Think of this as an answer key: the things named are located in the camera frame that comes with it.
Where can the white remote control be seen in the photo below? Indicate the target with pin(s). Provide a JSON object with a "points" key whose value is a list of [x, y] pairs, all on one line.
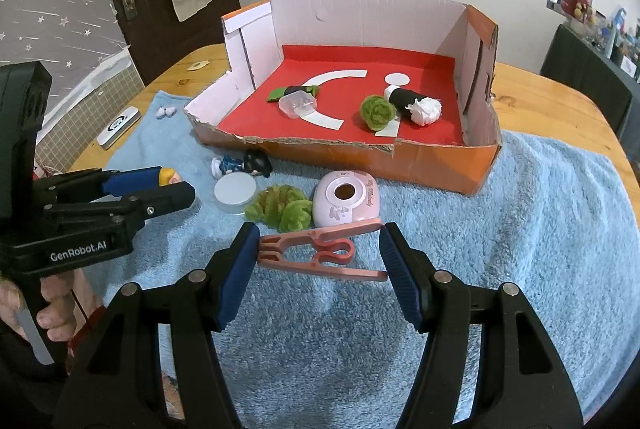
{"points": [[117, 127]]}

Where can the pink clothespin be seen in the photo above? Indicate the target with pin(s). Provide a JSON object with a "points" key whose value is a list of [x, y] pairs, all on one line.
{"points": [[295, 263]]}

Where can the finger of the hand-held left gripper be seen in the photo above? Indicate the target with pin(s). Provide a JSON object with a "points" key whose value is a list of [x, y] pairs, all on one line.
{"points": [[135, 181], [170, 198]]}

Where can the light blue fluffy towel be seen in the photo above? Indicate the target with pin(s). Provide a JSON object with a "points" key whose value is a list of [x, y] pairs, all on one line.
{"points": [[500, 259]]}

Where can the black and white sushi toy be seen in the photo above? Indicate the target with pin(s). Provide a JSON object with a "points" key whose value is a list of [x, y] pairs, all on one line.
{"points": [[410, 101]]}

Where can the green wool ball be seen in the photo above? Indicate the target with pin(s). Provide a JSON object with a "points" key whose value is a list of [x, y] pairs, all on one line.
{"points": [[377, 113], [280, 209]]}

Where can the small white sticker on table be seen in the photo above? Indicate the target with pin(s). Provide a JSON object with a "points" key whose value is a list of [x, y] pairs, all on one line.
{"points": [[197, 65]]}

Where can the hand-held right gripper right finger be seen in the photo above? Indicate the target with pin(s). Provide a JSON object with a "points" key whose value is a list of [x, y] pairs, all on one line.
{"points": [[402, 279]]}

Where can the round white-lid jar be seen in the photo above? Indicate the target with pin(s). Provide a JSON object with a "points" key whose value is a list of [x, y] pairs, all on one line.
{"points": [[235, 191]]}

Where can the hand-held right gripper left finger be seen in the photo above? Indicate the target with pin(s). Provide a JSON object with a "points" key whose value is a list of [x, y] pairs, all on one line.
{"points": [[240, 274]]}

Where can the dark covered side table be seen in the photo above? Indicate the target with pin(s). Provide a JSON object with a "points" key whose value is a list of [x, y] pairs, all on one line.
{"points": [[585, 64]]}

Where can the yellow-haired pink figurine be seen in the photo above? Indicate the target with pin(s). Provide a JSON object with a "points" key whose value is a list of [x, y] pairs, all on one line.
{"points": [[170, 176]]}

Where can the row of bottles and trinkets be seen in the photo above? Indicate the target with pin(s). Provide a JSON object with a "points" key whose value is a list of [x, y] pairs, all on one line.
{"points": [[622, 39]]}

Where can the small pink white earbuds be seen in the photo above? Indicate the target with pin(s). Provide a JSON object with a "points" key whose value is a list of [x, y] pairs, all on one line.
{"points": [[165, 112]]}

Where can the person's left hand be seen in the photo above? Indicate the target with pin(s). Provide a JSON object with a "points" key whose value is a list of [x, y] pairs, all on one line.
{"points": [[60, 304]]}

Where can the green and black paper roll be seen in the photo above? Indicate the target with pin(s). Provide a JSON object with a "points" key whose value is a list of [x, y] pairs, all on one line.
{"points": [[277, 94]]}

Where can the clear plastic capsule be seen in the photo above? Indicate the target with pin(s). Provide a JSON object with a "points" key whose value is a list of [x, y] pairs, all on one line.
{"points": [[299, 105]]}

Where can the dark-haired blue figurine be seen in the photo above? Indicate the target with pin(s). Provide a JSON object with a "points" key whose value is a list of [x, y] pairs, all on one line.
{"points": [[250, 163]]}

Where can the orange cardboard box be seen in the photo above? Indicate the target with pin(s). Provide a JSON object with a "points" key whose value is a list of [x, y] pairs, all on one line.
{"points": [[440, 164]]}

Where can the pink toy camera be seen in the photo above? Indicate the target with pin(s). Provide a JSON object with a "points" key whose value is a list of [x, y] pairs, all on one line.
{"points": [[360, 204]]}

